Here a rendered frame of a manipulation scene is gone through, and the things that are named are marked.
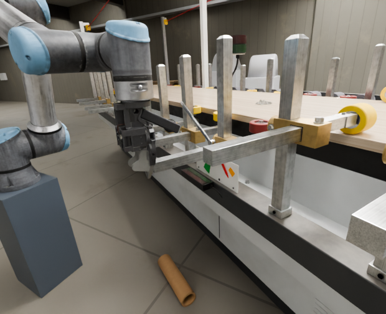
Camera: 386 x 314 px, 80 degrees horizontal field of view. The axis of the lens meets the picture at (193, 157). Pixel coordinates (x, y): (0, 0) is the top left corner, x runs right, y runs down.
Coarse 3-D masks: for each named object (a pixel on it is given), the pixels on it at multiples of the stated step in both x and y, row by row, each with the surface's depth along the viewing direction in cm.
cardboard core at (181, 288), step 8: (168, 256) 135; (160, 264) 131; (168, 264) 128; (168, 272) 124; (176, 272) 123; (168, 280) 122; (176, 280) 118; (184, 280) 119; (176, 288) 115; (184, 288) 113; (184, 296) 110; (192, 296) 115; (184, 304) 112
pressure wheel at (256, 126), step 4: (252, 120) 83; (256, 120) 83; (260, 120) 80; (264, 120) 82; (268, 120) 82; (252, 124) 79; (256, 124) 78; (260, 124) 77; (264, 124) 77; (252, 128) 79; (256, 128) 78; (260, 128) 77; (264, 128) 77; (252, 132) 80; (256, 132) 78; (260, 132) 78
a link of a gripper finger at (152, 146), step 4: (152, 136) 58; (152, 140) 57; (148, 144) 57; (152, 144) 57; (148, 148) 58; (152, 148) 57; (152, 152) 57; (152, 156) 58; (152, 160) 59; (152, 164) 60
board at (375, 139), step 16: (176, 96) 180; (208, 96) 168; (240, 96) 158; (256, 96) 154; (272, 96) 149; (304, 96) 141; (208, 112) 118; (240, 112) 102; (256, 112) 100; (272, 112) 98; (304, 112) 95; (320, 112) 93; (336, 112) 92; (384, 112) 87; (384, 128) 67; (352, 144) 62; (368, 144) 59; (384, 144) 56
